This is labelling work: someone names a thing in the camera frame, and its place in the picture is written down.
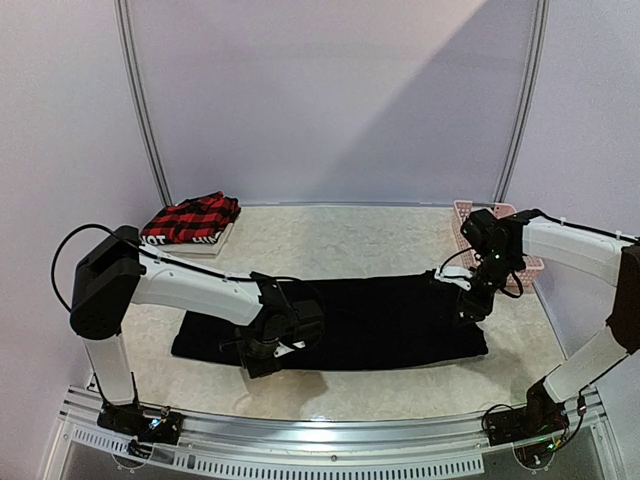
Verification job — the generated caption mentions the aluminium front rail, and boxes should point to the aluminium front rail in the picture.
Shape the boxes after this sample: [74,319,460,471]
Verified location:
[45,387,625,479]

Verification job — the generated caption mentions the left aluminium frame post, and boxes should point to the left aluminium frame post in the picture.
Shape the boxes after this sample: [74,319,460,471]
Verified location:
[114,0,172,206]

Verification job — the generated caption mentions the right aluminium frame post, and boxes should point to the right aluminium frame post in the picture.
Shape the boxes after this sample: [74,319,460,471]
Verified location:
[493,0,550,203]

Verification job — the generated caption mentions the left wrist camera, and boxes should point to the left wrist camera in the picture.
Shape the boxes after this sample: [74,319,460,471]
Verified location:
[273,341,306,358]

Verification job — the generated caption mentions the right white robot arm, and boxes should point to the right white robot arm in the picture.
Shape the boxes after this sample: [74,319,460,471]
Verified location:
[436,209,639,436]

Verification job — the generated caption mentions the white folded garment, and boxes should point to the white folded garment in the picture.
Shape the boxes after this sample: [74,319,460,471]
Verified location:
[141,223,235,256]

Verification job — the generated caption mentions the black t-shirt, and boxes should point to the black t-shirt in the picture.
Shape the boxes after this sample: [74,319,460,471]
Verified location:
[171,271,488,372]

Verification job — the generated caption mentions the aluminium frame post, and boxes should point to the aluminium frame post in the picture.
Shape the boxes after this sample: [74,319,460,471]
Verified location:
[114,0,172,206]
[493,0,550,203]

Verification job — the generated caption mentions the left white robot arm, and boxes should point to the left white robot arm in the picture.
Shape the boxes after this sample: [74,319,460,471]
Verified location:
[69,226,325,434]

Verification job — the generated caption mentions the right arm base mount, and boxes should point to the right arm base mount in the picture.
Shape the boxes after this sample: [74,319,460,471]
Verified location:
[480,380,587,451]

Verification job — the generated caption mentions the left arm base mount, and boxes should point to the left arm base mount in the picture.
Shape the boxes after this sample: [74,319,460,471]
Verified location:
[97,402,186,445]

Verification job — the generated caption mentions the pink plastic basket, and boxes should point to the pink plastic basket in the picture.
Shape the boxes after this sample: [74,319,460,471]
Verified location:
[451,200,544,292]

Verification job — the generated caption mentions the red black plaid shirt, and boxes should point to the red black plaid shirt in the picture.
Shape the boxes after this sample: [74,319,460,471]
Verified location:
[140,191,241,246]

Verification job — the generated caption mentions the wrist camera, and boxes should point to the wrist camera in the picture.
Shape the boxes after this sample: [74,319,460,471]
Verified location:
[273,341,306,358]
[433,266,473,291]

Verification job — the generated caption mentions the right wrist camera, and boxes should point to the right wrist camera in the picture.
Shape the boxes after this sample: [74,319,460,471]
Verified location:
[433,266,473,291]

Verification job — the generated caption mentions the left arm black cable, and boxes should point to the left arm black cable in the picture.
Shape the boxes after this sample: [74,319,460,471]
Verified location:
[50,223,261,314]

